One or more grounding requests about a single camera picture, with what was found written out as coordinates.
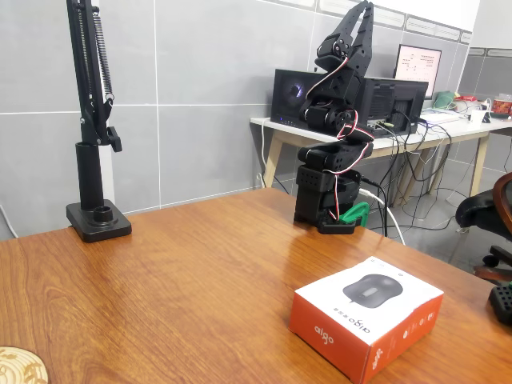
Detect orange white mouse box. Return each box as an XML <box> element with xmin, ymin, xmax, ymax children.
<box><xmin>287</xmin><ymin>255</ymin><xmax>445</xmax><ymax>384</ymax></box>

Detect black leader arm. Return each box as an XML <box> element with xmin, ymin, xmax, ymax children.
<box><xmin>488</xmin><ymin>279</ymin><xmax>512</xmax><ymax>326</ymax></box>

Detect black computer tower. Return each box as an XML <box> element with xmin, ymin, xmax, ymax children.
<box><xmin>270</xmin><ymin>68</ymin><xmax>429</xmax><ymax>136</ymax></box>

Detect computer monitor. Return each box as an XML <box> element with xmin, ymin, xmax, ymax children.
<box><xmin>394</xmin><ymin>43</ymin><xmax>443</xmax><ymax>101</ymax></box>

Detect white desk wooden legs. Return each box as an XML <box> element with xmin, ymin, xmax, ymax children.
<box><xmin>250</xmin><ymin>106</ymin><xmax>512</xmax><ymax>209</ymax></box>

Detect green bag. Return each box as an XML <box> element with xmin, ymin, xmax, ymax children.
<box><xmin>434</xmin><ymin>90</ymin><xmax>458</xmax><ymax>110</ymax></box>

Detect stack of papers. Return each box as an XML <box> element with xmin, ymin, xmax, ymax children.
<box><xmin>419</xmin><ymin>107</ymin><xmax>461</xmax><ymax>124</ymax></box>

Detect green plastic table clamp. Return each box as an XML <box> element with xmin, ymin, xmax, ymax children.
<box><xmin>338</xmin><ymin>201</ymin><xmax>371</xmax><ymax>228</ymax></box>

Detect red printed tin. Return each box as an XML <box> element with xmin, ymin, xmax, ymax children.
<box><xmin>491</xmin><ymin>94</ymin><xmax>512</xmax><ymax>119</ymax></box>

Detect black office chair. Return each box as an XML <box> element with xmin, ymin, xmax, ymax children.
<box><xmin>454</xmin><ymin>171</ymin><xmax>512</xmax><ymax>286</ymax></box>

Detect black stand clamp base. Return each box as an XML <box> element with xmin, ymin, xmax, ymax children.
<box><xmin>66</xmin><ymin>202</ymin><xmax>133</xmax><ymax>244</ymax></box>

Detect round wooden coaster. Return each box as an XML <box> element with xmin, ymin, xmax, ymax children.
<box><xmin>0</xmin><ymin>346</ymin><xmax>49</xmax><ymax>384</ymax></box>

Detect white desk leg cable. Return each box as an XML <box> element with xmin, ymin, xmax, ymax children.
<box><xmin>258</xmin><ymin>118</ymin><xmax>268</xmax><ymax>190</ymax></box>

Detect red white servo cable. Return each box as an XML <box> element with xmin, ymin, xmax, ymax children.
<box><xmin>302</xmin><ymin>55</ymin><xmax>377</xmax><ymax>222</ymax></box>

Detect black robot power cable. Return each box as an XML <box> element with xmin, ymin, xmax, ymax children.
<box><xmin>358</xmin><ymin>175</ymin><xmax>390</xmax><ymax>238</ymax></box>

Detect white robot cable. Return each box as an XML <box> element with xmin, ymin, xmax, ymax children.
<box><xmin>358</xmin><ymin>190</ymin><xmax>407</xmax><ymax>246</ymax></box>

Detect white wall cable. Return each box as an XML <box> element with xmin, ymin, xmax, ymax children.
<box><xmin>0</xmin><ymin>204</ymin><xmax>19</xmax><ymax>240</ymax></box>

